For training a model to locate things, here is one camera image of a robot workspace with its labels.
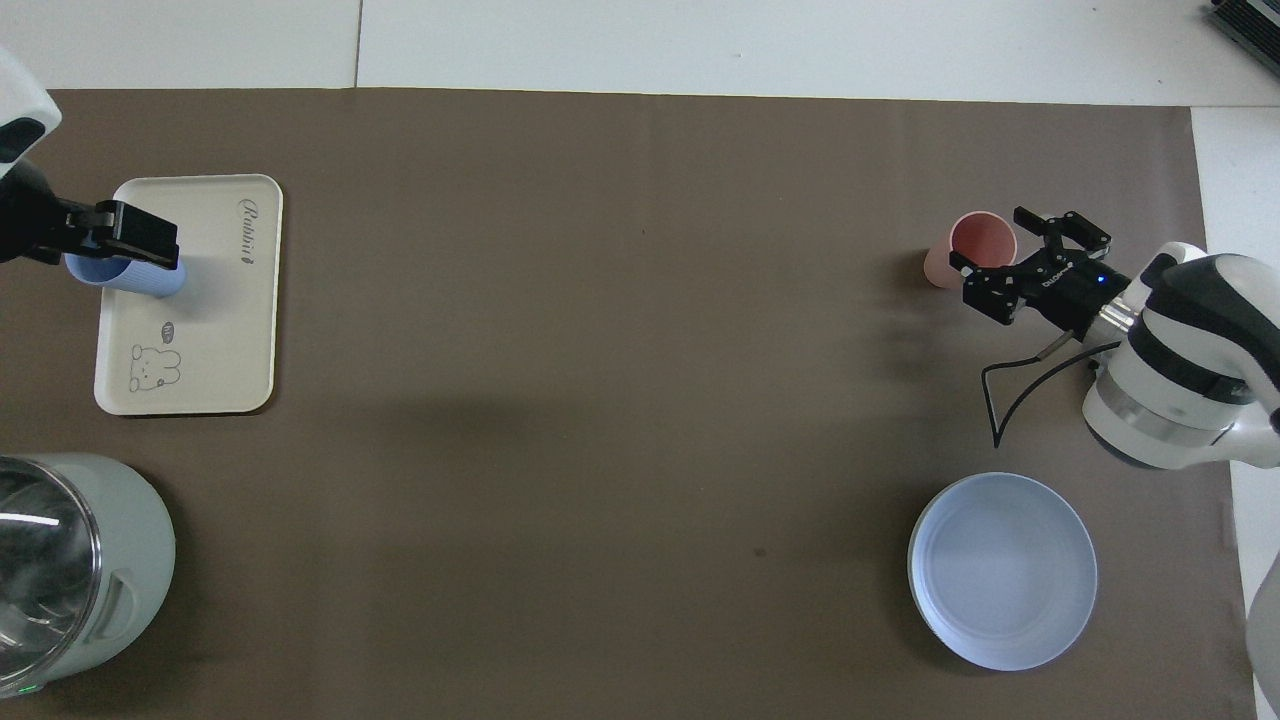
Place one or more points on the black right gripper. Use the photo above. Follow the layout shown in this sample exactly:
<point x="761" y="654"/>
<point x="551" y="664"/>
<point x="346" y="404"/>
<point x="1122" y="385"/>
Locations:
<point x="1075" y="290"/>

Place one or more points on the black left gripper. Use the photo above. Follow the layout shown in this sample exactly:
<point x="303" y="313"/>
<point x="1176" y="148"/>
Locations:
<point x="35" y="225"/>

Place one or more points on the blue plastic cup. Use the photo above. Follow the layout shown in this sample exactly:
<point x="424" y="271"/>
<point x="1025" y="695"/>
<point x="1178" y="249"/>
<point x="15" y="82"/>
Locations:
<point x="125" y="275"/>

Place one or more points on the pink plastic cup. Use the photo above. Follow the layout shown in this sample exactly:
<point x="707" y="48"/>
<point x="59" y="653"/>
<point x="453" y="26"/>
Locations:
<point x="965" y="255"/>

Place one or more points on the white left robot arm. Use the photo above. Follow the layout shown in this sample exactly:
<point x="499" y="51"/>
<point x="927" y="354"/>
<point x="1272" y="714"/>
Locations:
<point x="20" y="95"/>

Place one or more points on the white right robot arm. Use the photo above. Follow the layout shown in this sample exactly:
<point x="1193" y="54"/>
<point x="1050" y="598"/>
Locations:
<point x="1190" y="360"/>

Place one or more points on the cream rabbit print tray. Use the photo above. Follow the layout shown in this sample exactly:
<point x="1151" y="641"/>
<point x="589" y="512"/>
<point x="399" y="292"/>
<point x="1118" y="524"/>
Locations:
<point x="215" y="340"/>

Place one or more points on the blue plastic plate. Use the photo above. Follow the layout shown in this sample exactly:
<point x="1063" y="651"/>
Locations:
<point x="1002" y="572"/>

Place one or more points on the pale green cooking pot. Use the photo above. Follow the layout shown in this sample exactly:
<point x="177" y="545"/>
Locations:
<point x="135" y="560"/>

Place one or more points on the dark grey device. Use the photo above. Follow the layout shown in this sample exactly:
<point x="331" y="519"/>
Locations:
<point x="1250" y="22"/>

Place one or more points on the glass pot lid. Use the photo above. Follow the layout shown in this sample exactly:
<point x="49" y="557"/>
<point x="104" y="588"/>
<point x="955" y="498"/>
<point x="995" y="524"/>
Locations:
<point x="45" y="570"/>

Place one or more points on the brown table mat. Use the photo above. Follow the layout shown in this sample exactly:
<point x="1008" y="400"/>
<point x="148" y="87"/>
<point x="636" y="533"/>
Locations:
<point x="600" y="350"/>

